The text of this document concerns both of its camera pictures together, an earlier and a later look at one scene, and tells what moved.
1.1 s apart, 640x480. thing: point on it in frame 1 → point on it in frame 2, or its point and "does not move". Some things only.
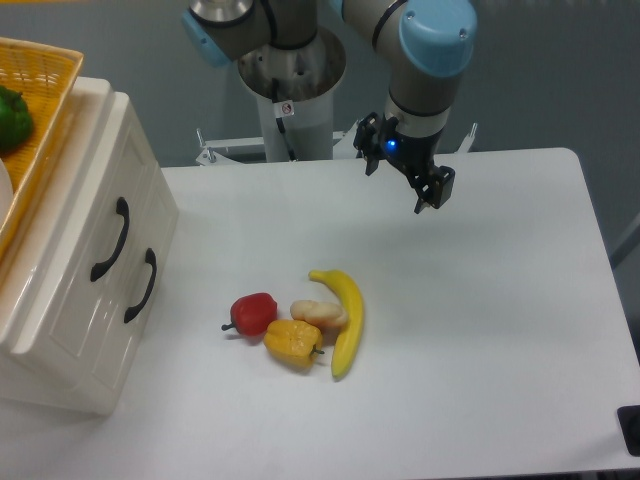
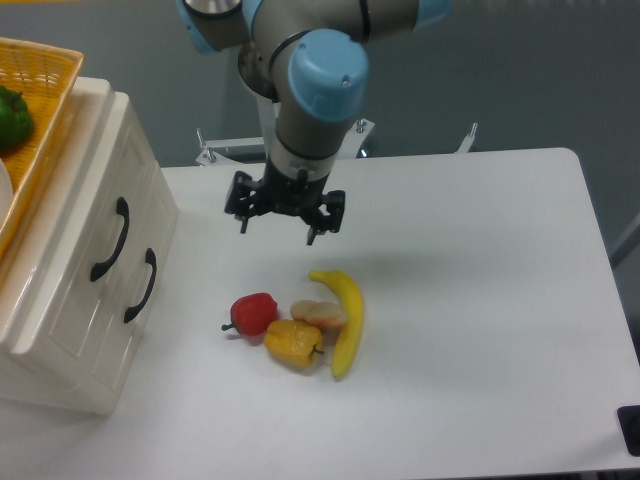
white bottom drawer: [146, 255] does not move
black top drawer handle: [123, 207] does not move
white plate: [6, 192] does not move
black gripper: [415, 153] → [275, 192]
